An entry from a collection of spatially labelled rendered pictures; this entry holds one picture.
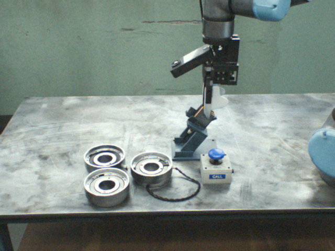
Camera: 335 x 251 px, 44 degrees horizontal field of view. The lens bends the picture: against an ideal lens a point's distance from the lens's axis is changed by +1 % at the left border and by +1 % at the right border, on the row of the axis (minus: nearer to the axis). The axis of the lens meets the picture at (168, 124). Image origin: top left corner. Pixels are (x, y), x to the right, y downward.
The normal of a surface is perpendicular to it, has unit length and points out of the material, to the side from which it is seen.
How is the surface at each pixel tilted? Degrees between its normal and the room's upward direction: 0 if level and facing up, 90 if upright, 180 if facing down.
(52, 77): 90
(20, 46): 90
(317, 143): 97
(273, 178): 0
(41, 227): 0
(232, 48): 90
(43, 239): 0
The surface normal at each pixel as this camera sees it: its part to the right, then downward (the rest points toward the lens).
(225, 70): 0.01, 0.50
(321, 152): -0.68, 0.47
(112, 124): 0.00, -0.87
